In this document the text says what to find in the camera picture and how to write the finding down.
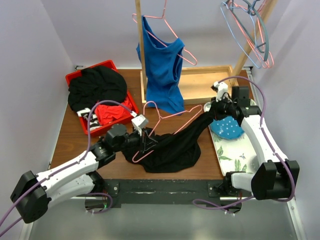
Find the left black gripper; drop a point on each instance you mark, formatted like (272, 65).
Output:
(146, 141)

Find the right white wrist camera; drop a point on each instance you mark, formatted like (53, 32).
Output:
(220, 88)

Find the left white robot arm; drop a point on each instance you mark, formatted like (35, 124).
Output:
(34, 194)

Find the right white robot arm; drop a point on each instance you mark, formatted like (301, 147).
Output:
(276, 177)

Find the blue dotted plate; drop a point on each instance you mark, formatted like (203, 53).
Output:
(227, 128)

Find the blue wire hanger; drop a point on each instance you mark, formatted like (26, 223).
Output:
(241, 41)

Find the red garment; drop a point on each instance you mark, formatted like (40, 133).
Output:
(107, 114)

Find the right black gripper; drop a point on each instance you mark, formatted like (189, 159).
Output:
(215, 105)

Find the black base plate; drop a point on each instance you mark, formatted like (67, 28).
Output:
(169, 191)

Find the black tank top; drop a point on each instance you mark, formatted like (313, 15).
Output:
(174, 152)

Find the grey plastic hanger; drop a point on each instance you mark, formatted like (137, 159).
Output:
(258, 41)

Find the blue tank top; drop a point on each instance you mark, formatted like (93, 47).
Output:
(163, 66)

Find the black clothes pile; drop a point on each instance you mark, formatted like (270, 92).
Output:
(94, 85)

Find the wooden clothes rack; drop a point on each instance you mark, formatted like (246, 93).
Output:
(195, 82)

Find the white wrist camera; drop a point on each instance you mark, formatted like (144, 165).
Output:
(139, 122)
(220, 88)

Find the floral serving tray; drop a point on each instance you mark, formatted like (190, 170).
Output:
(237, 155)

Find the black white striped garment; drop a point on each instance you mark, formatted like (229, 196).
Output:
(93, 120)

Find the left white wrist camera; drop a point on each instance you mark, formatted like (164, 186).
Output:
(139, 122)

